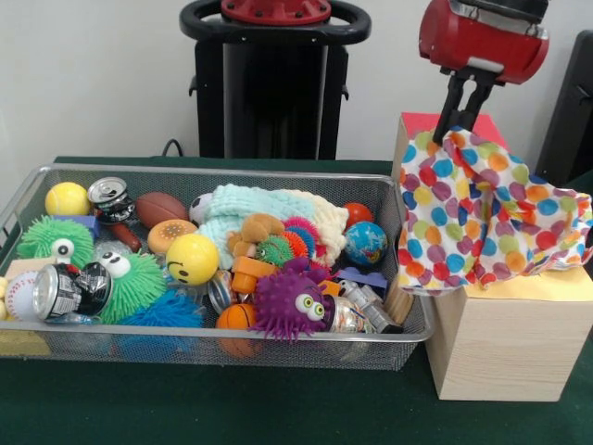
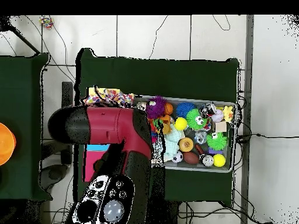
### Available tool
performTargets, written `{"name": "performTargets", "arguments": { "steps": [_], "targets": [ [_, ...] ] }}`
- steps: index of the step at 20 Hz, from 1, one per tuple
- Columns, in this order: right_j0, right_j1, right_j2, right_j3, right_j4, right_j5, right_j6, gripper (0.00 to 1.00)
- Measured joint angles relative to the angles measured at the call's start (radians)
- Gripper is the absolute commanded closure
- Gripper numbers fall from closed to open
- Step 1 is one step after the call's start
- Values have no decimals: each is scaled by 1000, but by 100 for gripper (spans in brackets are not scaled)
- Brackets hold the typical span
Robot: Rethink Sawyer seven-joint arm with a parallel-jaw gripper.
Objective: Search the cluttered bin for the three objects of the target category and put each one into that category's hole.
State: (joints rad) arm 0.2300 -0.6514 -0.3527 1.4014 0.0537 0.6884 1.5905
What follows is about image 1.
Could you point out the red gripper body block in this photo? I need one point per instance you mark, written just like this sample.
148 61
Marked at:
482 42

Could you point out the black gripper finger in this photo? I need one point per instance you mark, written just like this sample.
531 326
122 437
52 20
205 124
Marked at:
477 100
449 102

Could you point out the light teal cloth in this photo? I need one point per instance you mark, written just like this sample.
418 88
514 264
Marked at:
250 206

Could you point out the brown monkey toy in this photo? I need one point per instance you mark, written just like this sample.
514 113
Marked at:
250 232

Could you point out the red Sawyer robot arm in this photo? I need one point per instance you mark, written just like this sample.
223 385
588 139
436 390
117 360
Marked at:
276 11

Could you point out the shallow clear bin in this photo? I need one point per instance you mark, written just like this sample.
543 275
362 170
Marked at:
408 320

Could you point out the wooden box with three holes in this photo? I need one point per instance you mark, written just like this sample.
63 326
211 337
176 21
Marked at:
500 352

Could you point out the blue globe ball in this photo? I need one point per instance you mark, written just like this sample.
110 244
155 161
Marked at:
366 243

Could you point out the cream yellow cloth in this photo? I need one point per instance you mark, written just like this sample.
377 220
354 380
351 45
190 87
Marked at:
331 222

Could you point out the crushed silver can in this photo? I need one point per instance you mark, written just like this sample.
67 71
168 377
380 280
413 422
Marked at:
357 315

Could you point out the purple spiky monster toy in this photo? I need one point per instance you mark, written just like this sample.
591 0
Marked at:
292 306

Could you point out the orange building block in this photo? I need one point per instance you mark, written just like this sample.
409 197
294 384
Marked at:
250 273

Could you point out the small soccer ball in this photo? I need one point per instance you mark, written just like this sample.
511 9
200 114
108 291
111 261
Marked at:
201 209

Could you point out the yellow ball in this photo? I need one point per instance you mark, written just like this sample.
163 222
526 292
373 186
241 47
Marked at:
67 198
192 259

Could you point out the small orange basketball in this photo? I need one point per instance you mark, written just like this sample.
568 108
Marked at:
234 318

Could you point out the small brown football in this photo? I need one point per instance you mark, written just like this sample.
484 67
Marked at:
160 209

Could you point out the blue spiky ball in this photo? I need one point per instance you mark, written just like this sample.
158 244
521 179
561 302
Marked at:
162 311

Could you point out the green spiky ball with eyes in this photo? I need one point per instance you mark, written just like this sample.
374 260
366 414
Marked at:
134 287

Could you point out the dark green table cloth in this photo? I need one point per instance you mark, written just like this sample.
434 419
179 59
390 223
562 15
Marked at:
232 408

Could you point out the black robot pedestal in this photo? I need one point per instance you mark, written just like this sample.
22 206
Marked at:
269 102

